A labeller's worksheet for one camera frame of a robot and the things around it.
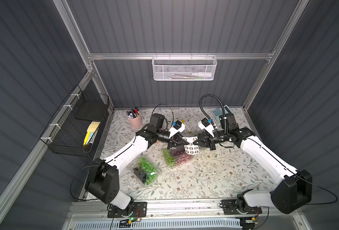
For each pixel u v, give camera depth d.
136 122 1.01
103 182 0.42
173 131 0.64
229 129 0.61
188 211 0.74
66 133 0.70
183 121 1.12
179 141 0.68
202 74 0.88
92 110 0.83
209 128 0.63
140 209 0.73
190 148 0.71
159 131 0.67
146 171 0.83
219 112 1.16
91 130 0.73
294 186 0.40
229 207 0.73
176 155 0.88
